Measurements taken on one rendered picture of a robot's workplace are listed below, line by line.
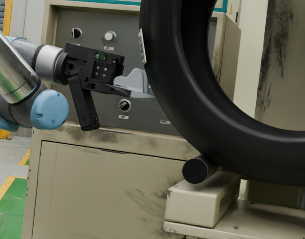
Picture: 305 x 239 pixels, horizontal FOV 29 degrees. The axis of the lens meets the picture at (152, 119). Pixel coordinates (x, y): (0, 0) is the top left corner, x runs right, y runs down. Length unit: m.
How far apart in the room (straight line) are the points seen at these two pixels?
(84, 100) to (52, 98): 0.11
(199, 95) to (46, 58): 0.35
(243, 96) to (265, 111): 3.06
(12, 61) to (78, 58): 0.17
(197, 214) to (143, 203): 0.70
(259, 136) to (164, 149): 0.72
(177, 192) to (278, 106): 0.43
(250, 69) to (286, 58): 3.08
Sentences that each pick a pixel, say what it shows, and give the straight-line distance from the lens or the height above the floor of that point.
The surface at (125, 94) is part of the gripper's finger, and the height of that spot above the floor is 1.02.
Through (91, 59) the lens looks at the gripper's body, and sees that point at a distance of 1.18.
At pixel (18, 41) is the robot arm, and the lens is 1.26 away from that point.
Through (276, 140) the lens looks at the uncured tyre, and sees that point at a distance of 1.01.
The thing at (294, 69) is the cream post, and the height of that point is 1.11.
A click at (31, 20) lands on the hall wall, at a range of 10.07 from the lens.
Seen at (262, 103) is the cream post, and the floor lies 1.03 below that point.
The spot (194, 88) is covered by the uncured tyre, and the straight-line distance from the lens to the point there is 1.03.
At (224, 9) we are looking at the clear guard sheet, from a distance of 1.71.
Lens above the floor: 1.04
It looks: 3 degrees down
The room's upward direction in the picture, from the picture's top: 6 degrees clockwise
